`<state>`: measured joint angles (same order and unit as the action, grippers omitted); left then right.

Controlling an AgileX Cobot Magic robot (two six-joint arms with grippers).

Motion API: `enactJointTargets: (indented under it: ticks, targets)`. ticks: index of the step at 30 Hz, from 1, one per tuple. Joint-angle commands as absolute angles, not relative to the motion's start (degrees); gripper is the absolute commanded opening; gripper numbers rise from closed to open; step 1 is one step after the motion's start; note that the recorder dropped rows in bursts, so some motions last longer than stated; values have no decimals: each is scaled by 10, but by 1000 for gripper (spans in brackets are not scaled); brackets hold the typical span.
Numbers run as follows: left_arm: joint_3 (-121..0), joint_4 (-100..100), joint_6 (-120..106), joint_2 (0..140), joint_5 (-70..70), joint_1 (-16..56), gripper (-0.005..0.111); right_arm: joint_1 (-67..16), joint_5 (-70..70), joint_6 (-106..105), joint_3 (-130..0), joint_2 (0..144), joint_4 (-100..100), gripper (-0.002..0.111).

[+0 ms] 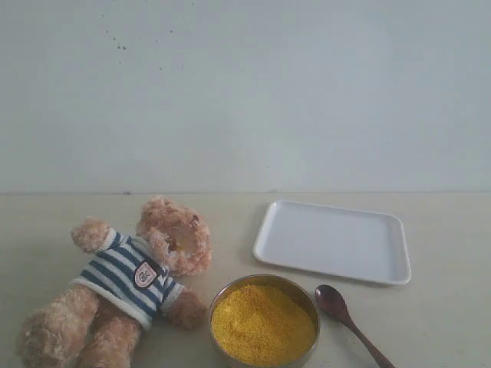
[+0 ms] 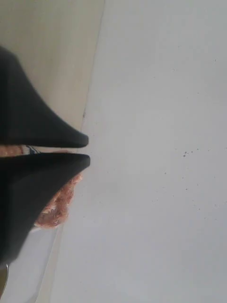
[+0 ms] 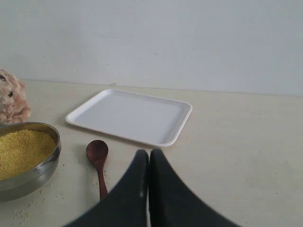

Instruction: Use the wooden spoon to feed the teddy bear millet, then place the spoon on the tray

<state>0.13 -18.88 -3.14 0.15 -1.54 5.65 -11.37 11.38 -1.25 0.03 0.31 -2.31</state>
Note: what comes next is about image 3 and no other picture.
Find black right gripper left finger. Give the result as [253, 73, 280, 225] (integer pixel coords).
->
[67, 149, 149, 227]

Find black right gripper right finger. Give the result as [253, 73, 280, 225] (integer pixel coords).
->
[149, 149, 238, 227]

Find dark wooden spoon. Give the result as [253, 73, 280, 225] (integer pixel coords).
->
[86, 140, 108, 201]

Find pink plush teddy bear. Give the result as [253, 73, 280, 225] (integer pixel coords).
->
[0, 69, 31, 125]

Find white rectangular tray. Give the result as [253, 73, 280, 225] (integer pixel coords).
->
[65, 88, 193, 147]

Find steel bowl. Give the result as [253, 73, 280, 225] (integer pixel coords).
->
[0, 122, 62, 202]

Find yellow millet grains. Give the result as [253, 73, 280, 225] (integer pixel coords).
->
[0, 130, 56, 180]

